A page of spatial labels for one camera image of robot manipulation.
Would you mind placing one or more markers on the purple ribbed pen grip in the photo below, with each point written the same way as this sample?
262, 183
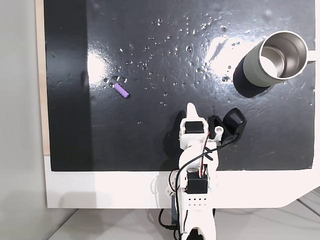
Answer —
121, 90

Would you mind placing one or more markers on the pale green steel mug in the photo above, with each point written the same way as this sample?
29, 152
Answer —
250, 70

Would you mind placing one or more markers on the black camera box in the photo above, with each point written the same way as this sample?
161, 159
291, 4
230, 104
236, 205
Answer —
235, 120

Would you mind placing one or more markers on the black table mat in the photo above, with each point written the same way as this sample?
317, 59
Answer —
150, 137

